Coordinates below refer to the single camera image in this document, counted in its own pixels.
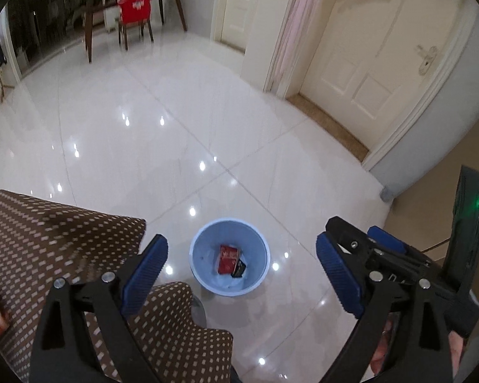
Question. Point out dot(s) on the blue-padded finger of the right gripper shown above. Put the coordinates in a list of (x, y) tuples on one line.
[(387, 240)]

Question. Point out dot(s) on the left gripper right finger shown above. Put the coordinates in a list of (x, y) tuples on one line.
[(419, 348)]

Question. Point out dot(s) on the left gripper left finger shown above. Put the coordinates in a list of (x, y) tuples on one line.
[(63, 350)]

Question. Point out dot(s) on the red paper bag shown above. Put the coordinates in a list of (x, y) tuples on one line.
[(228, 259)]

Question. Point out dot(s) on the light blue trash bin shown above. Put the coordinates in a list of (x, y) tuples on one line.
[(251, 269)]

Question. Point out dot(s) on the person's right hand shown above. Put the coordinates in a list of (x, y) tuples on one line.
[(456, 343)]

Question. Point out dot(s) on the brown dotted tablecloth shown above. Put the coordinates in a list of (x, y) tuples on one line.
[(42, 241)]

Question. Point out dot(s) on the cream panel door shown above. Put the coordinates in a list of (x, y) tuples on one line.
[(367, 66)]

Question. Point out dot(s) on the pink hanging curtain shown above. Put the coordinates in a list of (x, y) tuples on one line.
[(288, 48)]

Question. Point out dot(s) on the red covered wooden chair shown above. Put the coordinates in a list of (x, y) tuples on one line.
[(133, 12)]

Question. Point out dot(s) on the dark wooden dining table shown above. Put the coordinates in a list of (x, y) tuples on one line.
[(91, 10)]

